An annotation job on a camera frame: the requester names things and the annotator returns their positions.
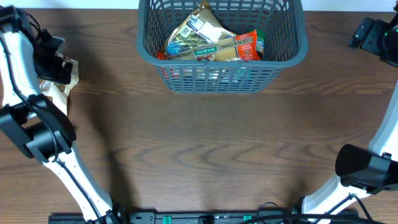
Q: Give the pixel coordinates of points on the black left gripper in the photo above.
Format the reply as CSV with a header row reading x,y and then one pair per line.
x,y
46,71

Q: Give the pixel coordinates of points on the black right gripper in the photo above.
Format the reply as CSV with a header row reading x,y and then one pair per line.
x,y
377,28

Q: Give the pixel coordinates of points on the cream brown snack bag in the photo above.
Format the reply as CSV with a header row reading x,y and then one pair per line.
x,y
58,93

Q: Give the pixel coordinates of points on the green lid jar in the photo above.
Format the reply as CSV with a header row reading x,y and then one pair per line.
x,y
260,43

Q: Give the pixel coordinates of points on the San Remo spaghetti packet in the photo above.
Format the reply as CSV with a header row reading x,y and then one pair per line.
x,y
241,47

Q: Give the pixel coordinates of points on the gold coffee bag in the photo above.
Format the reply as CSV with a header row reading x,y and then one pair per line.
x,y
199,28

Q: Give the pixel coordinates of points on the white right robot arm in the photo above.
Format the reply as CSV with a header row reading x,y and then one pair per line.
x,y
361,172

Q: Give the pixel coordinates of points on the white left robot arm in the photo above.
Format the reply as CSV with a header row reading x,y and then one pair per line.
x,y
36,126

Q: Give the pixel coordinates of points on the grey plastic basket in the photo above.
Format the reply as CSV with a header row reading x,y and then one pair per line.
x,y
285,38

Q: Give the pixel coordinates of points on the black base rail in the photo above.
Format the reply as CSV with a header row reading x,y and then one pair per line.
x,y
152,217

